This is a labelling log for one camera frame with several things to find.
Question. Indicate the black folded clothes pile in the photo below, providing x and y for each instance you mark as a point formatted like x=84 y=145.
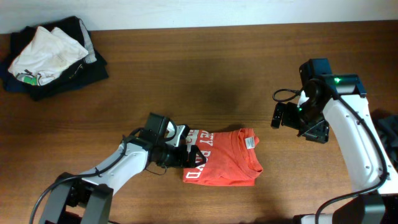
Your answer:
x=82 y=73

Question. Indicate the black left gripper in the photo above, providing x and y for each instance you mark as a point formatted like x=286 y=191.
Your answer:
x=185 y=152

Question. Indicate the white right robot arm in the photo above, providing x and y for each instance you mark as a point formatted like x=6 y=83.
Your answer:
x=338 y=103

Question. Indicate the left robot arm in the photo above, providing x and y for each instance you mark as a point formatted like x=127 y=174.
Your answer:
x=87 y=197

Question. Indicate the white folded t-shirt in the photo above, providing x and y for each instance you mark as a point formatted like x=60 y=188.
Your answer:
x=45 y=58

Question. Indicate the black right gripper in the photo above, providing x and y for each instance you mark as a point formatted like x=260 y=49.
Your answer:
x=286 y=114

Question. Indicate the orange t-shirt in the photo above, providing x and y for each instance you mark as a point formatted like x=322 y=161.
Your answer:
x=230 y=158

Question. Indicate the dark blue-grey garment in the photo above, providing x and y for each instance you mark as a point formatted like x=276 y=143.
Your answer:
x=387 y=131

